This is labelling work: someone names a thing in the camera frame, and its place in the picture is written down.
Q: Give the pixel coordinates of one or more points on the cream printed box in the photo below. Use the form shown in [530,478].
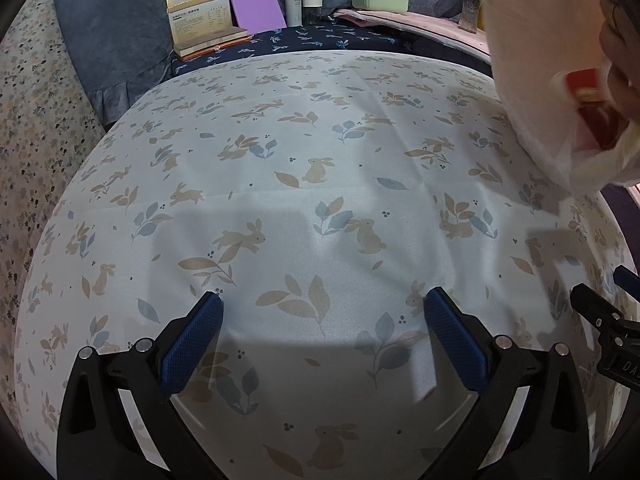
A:
[200,15]

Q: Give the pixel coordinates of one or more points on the purple board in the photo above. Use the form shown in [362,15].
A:
[257,7]

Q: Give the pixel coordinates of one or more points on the rabbit print tablecloth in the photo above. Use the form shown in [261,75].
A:
[325,160]

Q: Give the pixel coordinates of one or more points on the flat book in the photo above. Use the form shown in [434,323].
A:
[220,40]

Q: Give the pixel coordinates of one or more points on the dark purple cloth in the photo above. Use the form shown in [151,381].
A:
[440,55]

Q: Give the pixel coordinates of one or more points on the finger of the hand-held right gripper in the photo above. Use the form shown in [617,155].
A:
[627,276]
[620,340]

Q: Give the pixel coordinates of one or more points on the red envelope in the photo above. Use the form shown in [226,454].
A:
[587,80]

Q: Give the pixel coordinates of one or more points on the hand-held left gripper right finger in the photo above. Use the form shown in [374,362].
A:
[455,340]

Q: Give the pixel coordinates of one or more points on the navy floral cloth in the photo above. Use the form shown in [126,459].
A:
[310,37]

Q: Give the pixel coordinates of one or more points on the white bottle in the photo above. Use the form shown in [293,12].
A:
[293,5]

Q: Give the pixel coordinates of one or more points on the blue grey backdrop cloth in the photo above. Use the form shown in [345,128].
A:
[115,35]

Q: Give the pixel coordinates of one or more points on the pink cloth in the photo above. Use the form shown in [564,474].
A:
[425,25]

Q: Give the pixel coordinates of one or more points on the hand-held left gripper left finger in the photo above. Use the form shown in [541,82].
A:
[192,342]

